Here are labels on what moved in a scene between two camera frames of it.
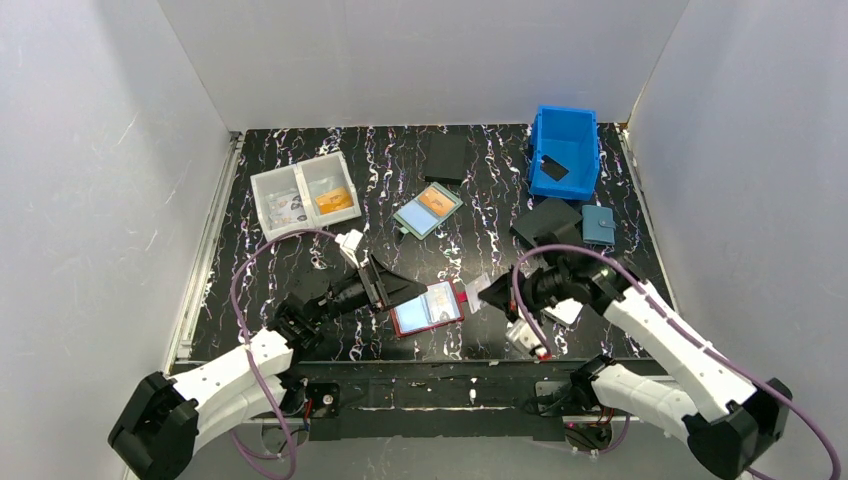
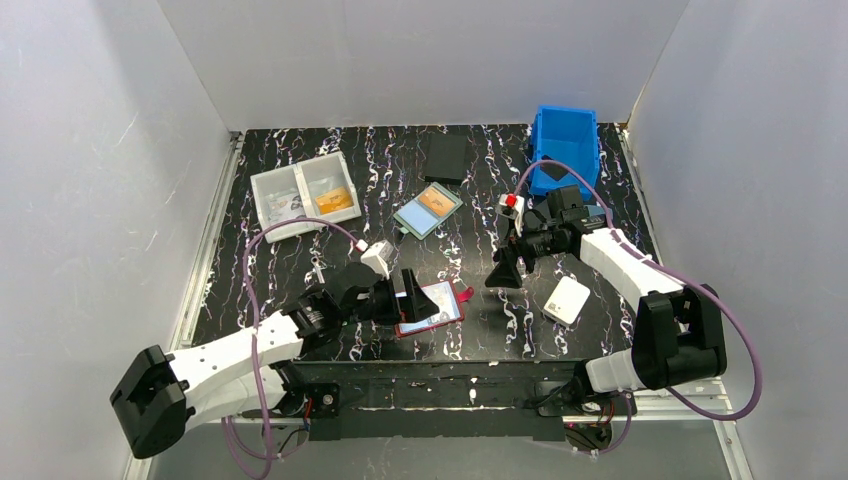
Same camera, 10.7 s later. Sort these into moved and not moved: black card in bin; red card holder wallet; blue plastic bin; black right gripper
Moved: black right gripper
Not moved: black card in bin; red card holder wallet; blue plastic bin
